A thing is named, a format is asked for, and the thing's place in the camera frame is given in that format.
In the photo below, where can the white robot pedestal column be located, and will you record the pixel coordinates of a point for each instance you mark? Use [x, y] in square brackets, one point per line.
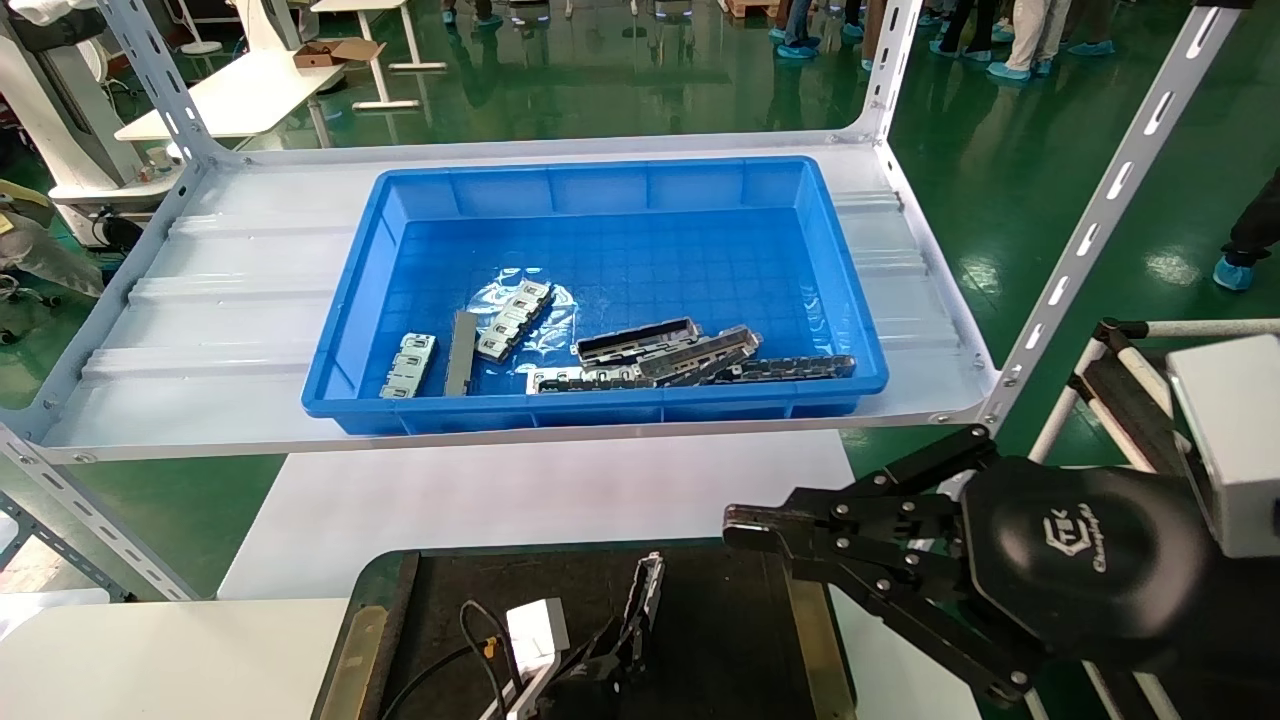
[70, 120]

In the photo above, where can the person with blue shoe cover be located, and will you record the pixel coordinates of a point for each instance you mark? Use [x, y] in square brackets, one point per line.
[1250, 230]

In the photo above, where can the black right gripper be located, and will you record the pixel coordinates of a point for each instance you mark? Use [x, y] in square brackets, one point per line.
[1080, 560]

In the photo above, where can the black chair base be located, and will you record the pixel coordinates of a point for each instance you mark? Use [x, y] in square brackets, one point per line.
[30, 295]

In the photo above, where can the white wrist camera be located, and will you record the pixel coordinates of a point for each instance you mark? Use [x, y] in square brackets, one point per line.
[1230, 450]
[538, 630]

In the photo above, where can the large blue plastic bin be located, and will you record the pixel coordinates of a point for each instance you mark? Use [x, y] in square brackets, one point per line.
[650, 250]

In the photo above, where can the long black rail part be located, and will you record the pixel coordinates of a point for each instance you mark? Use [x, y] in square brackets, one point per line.
[800, 368]

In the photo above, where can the long silver slotted part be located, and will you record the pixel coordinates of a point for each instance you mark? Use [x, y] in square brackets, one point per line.
[648, 590]

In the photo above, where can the person in khaki trousers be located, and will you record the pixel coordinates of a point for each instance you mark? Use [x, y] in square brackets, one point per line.
[1040, 30]

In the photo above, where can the short silver metal bracket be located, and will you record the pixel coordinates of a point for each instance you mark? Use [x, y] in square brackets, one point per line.
[410, 365]

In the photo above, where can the grey metal shelf rack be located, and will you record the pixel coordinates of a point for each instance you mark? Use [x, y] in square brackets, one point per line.
[250, 300]

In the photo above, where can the silver slotted metal bracket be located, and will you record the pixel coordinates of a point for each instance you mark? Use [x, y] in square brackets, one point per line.
[512, 320]

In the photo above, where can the grey flat metal bar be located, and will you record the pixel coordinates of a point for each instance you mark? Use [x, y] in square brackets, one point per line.
[462, 355]

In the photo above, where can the open cardboard box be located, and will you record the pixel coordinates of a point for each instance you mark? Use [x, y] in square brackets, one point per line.
[320, 55]

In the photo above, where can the long silver rail part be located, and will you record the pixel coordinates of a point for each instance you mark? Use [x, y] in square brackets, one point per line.
[580, 380]

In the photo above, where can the clear plastic bag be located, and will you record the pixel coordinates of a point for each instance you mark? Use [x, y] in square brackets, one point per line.
[555, 330]

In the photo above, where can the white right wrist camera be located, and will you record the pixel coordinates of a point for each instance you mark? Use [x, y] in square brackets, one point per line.
[1230, 450]

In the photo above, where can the person in dark trousers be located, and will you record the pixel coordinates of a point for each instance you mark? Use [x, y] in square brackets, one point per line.
[965, 25]

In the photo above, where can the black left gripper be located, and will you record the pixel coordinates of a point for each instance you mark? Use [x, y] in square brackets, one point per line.
[580, 700]

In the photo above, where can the seated operator in khaki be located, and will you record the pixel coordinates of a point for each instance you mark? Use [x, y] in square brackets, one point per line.
[50, 265]

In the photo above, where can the white desk with T-leg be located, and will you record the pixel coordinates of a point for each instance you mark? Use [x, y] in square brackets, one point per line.
[380, 50]

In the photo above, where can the black container tray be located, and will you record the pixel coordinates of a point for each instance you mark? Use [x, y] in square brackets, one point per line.
[720, 640]

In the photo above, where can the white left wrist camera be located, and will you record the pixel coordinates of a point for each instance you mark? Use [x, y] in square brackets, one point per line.
[538, 630]

